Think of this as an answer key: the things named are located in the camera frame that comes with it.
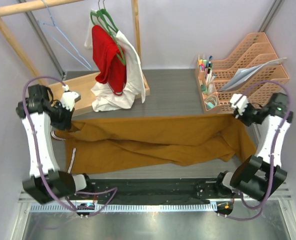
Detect mustard brown trousers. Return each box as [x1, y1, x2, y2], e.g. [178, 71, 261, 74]
[51, 114, 257, 174]

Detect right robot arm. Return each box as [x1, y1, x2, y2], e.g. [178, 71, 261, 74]
[213, 92, 293, 202]

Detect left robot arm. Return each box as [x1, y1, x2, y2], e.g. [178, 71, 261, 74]
[15, 84, 94, 204]

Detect green hanger back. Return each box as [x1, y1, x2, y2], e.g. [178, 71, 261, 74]
[90, 0, 114, 36]

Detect green hanger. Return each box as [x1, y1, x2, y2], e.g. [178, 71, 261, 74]
[90, 0, 114, 36]
[98, 0, 126, 66]

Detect green hanger front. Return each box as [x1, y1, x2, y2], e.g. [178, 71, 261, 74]
[98, 0, 126, 66]

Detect grey paper folder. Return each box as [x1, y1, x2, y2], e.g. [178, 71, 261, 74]
[218, 57, 287, 93]

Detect wooden clothes rack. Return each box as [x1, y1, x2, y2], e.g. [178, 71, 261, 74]
[0, 0, 151, 117]

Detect peach plastic desk organizer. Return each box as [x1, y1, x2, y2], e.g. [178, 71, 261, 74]
[195, 32, 290, 114]

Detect white shirt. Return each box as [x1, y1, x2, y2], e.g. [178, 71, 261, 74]
[84, 18, 146, 112]

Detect green eraser box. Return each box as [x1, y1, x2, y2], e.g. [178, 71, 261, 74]
[200, 84, 208, 95]

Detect pens in organizer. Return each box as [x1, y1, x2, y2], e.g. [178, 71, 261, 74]
[196, 55, 213, 85]

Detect red shirt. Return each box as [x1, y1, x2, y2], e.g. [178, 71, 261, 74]
[91, 25, 127, 96]

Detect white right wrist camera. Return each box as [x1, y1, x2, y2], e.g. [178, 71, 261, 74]
[229, 93, 249, 115]

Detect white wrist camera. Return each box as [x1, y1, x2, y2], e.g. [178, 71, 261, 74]
[60, 91, 81, 112]
[229, 93, 249, 115]

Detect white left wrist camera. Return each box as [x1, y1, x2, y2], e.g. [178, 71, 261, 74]
[60, 91, 81, 112]

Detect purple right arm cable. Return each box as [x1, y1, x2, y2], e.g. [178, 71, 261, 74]
[212, 79, 293, 221]

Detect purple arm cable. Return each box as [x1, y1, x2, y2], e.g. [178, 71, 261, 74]
[21, 75, 119, 221]
[212, 79, 293, 221]

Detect mint charger with cable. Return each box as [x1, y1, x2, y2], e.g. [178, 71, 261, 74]
[204, 95, 218, 110]

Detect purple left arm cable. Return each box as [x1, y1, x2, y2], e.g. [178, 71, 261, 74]
[21, 75, 119, 221]

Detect aluminium frame rail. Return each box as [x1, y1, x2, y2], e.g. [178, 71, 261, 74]
[17, 181, 293, 204]

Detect white slotted cable duct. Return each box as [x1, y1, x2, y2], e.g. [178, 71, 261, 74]
[30, 202, 218, 213]

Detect light blue wire hanger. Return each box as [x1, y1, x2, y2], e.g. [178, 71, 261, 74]
[37, 0, 92, 71]

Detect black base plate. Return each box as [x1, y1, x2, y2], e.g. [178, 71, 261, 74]
[67, 177, 244, 201]

